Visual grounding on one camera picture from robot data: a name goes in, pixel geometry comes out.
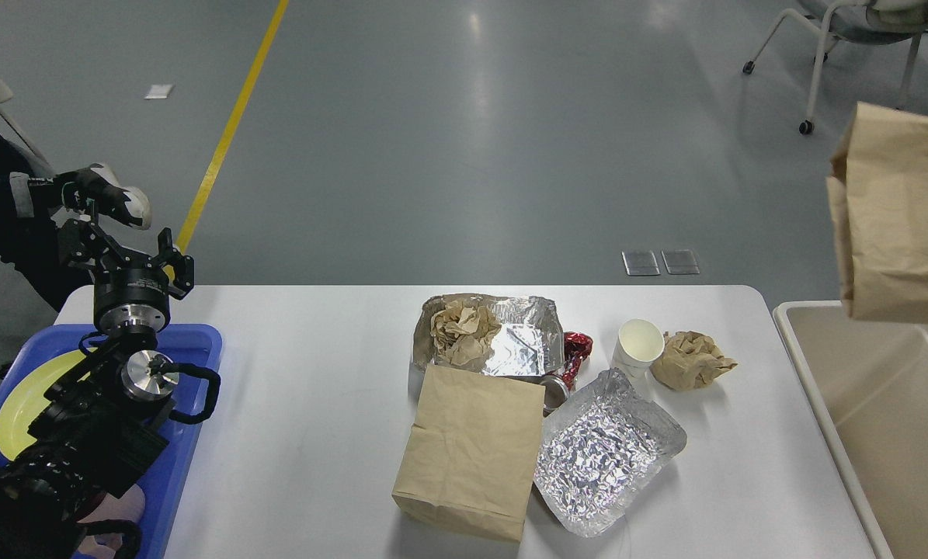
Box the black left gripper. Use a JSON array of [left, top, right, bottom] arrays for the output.
[[57, 218, 195, 334]]

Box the yellow plastic plate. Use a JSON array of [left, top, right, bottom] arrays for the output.
[[0, 350, 85, 460]]

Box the brown paper bag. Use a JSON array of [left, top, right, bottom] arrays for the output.
[[391, 364, 545, 543], [825, 102, 928, 325]]

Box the foil container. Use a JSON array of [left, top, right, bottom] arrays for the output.
[[534, 369, 687, 538]]

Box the white paper cup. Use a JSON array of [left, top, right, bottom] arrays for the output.
[[612, 318, 665, 380]]

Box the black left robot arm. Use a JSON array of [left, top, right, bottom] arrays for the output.
[[0, 217, 221, 558]]

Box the blue plastic tray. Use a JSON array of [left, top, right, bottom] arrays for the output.
[[0, 323, 222, 558]]

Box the seated person in black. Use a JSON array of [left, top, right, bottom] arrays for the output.
[[0, 134, 91, 311]]

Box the grey chair with wheels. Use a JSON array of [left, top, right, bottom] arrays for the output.
[[0, 78, 57, 176]]

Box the crumpled brown paper in tray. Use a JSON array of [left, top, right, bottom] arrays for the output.
[[429, 300, 502, 367]]

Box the foil tray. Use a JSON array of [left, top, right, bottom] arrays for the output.
[[412, 293, 564, 378]]

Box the crushed red can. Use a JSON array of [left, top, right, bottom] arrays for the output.
[[540, 332, 593, 417]]

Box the floor outlet plate left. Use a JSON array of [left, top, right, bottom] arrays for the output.
[[622, 250, 662, 276]]

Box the floor outlet plate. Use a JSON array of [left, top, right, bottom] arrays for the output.
[[660, 250, 700, 275], [622, 250, 662, 276]]

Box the floor outlet plate right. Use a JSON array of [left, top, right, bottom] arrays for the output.
[[660, 250, 700, 275]]

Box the crumpled brown paper ball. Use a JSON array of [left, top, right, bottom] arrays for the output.
[[649, 332, 739, 392]]

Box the beige waste bin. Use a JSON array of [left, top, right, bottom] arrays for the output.
[[773, 301, 928, 558]]

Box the white office chair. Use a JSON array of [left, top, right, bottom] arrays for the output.
[[742, 1, 928, 135]]

